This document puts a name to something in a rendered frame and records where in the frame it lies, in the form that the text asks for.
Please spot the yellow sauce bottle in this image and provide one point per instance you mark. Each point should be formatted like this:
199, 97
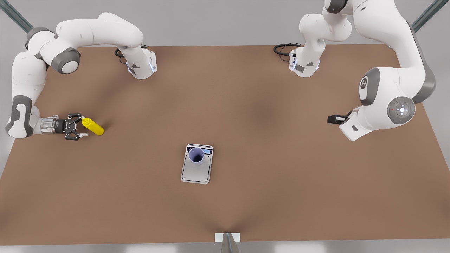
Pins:
93, 127

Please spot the lavender cup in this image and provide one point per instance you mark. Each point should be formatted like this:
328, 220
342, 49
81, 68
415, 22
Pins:
196, 156

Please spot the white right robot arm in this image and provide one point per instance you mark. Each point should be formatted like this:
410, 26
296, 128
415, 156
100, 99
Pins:
95, 33

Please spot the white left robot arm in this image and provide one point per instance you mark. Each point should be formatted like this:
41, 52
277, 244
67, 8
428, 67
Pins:
386, 88

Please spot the silver kitchen scale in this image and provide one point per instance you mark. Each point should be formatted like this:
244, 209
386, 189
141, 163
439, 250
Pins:
197, 170

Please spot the silver frame post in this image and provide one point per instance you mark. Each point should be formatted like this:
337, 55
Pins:
15, 15
427, 14
228, 243

